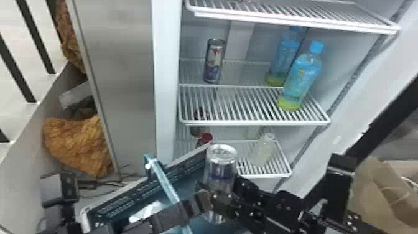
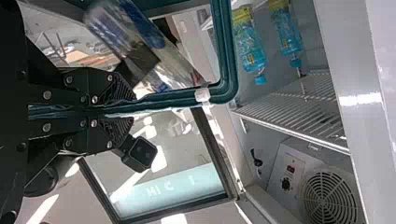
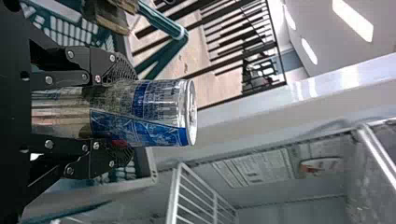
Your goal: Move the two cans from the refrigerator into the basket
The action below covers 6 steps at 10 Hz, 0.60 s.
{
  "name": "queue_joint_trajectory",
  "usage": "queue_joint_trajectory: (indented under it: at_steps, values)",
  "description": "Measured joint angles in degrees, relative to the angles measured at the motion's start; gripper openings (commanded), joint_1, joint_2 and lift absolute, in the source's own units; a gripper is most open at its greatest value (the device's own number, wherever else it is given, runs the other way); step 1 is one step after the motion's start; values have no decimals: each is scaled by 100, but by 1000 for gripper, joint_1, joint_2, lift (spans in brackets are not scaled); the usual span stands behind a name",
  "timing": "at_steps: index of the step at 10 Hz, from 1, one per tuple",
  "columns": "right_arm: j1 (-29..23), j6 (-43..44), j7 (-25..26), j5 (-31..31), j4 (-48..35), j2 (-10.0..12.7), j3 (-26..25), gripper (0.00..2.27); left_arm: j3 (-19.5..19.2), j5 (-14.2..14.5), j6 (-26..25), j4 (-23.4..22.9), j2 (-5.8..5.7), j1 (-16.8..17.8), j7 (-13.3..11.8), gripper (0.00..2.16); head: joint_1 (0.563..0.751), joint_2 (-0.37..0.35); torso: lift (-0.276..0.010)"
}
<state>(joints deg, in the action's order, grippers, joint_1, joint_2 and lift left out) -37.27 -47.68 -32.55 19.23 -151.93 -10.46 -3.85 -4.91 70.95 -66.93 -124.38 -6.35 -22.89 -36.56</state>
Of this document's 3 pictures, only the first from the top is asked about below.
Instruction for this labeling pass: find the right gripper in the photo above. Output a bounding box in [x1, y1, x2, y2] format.
[192, 175, 310, 234]

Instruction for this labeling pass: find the clear bottle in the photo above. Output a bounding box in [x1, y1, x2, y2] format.
[249, 131, 276, 167]

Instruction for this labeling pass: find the red bottle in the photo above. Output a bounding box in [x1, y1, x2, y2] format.
[195, 132, 215, 149]

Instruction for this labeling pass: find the blue basket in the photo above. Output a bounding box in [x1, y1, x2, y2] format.
[80, 148, 239, 234]

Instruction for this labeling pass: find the blue silver can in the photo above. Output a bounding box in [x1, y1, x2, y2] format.
[202, 38, 227, 85]

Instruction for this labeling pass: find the beige bag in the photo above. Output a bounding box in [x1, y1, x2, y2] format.
[346, 156, 418, 234]

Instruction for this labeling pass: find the white fridge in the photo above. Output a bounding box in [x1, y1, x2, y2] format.
[67, 0, 414, 196]

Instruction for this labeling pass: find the black device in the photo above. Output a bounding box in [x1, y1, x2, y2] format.
[42, 171, 80, 234]

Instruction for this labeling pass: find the brown towel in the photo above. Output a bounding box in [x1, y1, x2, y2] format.
[42, 114, 114, 178]
[53, 0, 86, 75]

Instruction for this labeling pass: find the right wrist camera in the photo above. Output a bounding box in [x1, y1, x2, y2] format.
[323, 153, 358, 223]

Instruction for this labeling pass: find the black cable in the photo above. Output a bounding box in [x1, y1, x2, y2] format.
[77, 177, 132, 198]

